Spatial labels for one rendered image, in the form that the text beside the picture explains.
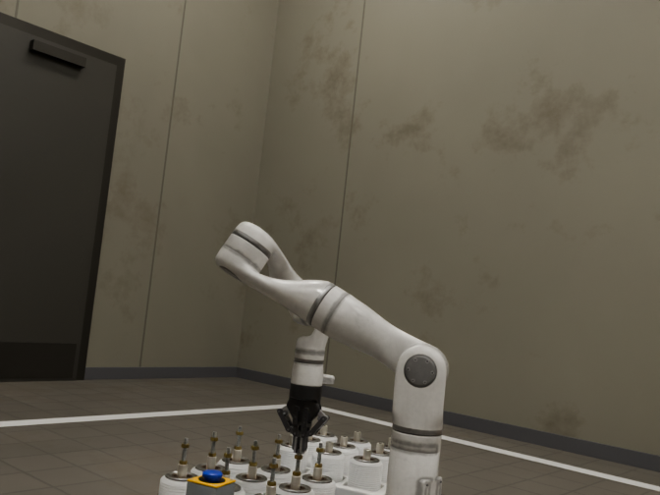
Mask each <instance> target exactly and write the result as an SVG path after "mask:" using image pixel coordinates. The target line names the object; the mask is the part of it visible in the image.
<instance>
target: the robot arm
mask: <svg viewBox="0 0 660 495"><path fill-rule="evenodd" d="M215 260H216V263H217V264H218V266H219V267H220V268H221V269H222V270H224V271H225V272H226V273H227V274H229V275H231V276H233V277H234V278H235V279H238V280H239V281H241V282H243V283H245V284H246V285H248V286H250V287H252V288H253V289H255V290H257V291H259V292H260V293H262V294H263V295H265V296H266V297H268V298H270V299H272V300H273V301H275V302H277V303H279V304H280V305H282V306H283V307H285V308H286V309H288V310H289V313H290V314H291V316H292V318H293V320H294V321H295V322H297V323H298V324H300V325H305V326H312V327H314V331H313V332H312V334H311V335H310V336H302V337H299V338H298V339H297V342H296V350H295V360H294V365H293V369H292V377H291V385H290V395H289V396H290V398H289V401H288V402H287V405H286V406H284V407H283V408H281V409H278V410H277V413H278V415H279V416H280V418H281V420H282V422H283V425H284V427H285V429H286V431H287V432H290V433H292V434H293V444H292V450H294V453H297V452H298V449H299V454H301V455H302V454H304V452H305V451H306V450H307V443H308V437H309V436H312V435H315V434H316V433H317V432H318V431H319V430H320V429H321V428H322V427H323V426H324V424H325V423H326V422H327V421H328V420H329V418H330V416H329V415H326V414H325V413H324V412H323V411H322V410H321V409H322V407H321V405H320V400H321V392H322V384H334V382H335V377H334V376H333V375H328V374H323V363H324V354H325V347H326V344H327V341H328V338H329V337H330V338H332V339H334V340H336V341H338V342H340V343H342V344H344V345H346V346H348V347H351V348H353V349H355V350H358V351H360V352H363V353H365V354H367V355H369V356H371V357H373V358H376V359H377V360H379V361H380V362H382V363H383V364H384V365H386V366H387V367H389V368H390V369H391V370H393V371H394V372H395V383H394V396H393V408H392V414H393V424H392V435H391V444H390V454H389V464H388V474H387V484H386V494H385V495H441V489H442V477H441V476H438V470H439V460H440V450H441V439H442V429H443V409H444V398H445V387H446V380H447V377H448V374H449V364H448V362H447V359H446V357H445V355H444V354H443V353H442V352H441V351H440V350H439V349H438V348H436V347H434V346H432V345H430V344H427V343H425V342H423V341H421V340H419V339H417V338H415V337H413V336H411V335H409V334H407V333H406V332H404V331H402V330H400V329H398V328H396V327H395V326H393V325H392V324H390V323H389V322H387V321H386V320H385V319H383V318H382V317H381V316H380V315H378V314H377V313H376V312H375V311H373V310H372V309H371V308H369V307H368V306H367V305H365V304H364V303H362V302H360V301H359V300H357V299H356V298H355V297H353V296H352V295H350V294H349V293H347V292H345V291H344V290H342V289H341V288H339V287H337V286H336V285H334V284H333V283H331V282H328V281H323V280H303V279H302V278H301V277H300V276H299V275H298V274H297V273H296V272H295V270H294V269H293V268H292V266H291V264H290V263H289V261H288V260H287V258H286V256H285V255H284V253H283V252H282V251H281V250H280V248H279V247H278V245H277V244H276V243H275V241H274V240H273V239H272V238H271V237H270V236H269V234H268V233H266V232H265V231H264V230H262V229H261V228H260V227H258V226H256V225H254V224H252V223H249V222H242V223H240V224H239V225H238V226H237V227H236V229H235V230H234V231H233V233H232V234H231V236H230V237H229V238H228V240H227V241H226V243H225V244H224V245H223V246H222V247H221V248H220V250H219V251H218V253H217V255H216V257H215ZM266 262H267V265H268V271H269V277H267V276H265V275H262V274H259V273H260V271H261V270H262V268H263V267H264V265H265V264H266ZM289 412H290V414H291V416H292V418H293V422H292V421H291V419H290V417H289ZM317 416H318V418H317V420H318V421H317V422H316V424H315V425H314V426H313V427H312V428H311V425H312V421H313V420H314V419H315V418H316V417H317ZM310 428H311V429H310Z"/></svg>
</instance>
